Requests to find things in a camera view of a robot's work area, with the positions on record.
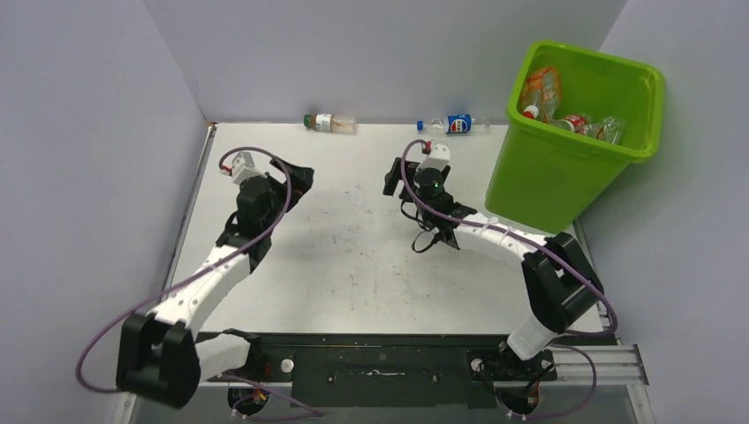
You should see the green plastic bin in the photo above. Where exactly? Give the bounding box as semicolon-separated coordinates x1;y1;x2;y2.
484;41;665;233

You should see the far pepsi bottle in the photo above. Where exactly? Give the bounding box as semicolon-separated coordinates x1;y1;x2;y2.
416;114;491;136

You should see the red label clear bottle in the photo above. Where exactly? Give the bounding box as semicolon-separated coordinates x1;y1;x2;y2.
549;113;592;134

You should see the blue label water bottle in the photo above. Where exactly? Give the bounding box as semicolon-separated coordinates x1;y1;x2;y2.
595;116;624;145

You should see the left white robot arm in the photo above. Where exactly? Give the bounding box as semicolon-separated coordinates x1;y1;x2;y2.
116;152;314;408

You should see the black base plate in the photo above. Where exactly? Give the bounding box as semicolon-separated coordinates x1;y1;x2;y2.
229;333;557;409

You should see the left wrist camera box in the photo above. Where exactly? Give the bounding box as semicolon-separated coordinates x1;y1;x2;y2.
219;151;267;186

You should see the red blue label bottle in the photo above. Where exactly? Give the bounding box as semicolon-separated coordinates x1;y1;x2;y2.
521;104;541;120

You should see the orange bottle white cap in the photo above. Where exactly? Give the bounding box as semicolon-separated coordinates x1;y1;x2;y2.
518;67;563;123

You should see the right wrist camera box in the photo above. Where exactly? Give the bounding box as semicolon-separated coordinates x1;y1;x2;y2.
418;140;451;172

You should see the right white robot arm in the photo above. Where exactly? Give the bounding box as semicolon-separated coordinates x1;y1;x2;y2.
382;157;603;380

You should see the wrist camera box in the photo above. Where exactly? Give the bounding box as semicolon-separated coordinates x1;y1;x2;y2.
219;151;267;186
418;140;451;172

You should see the green cap brown bottle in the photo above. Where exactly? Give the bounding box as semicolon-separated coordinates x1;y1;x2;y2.
303;113;357;134

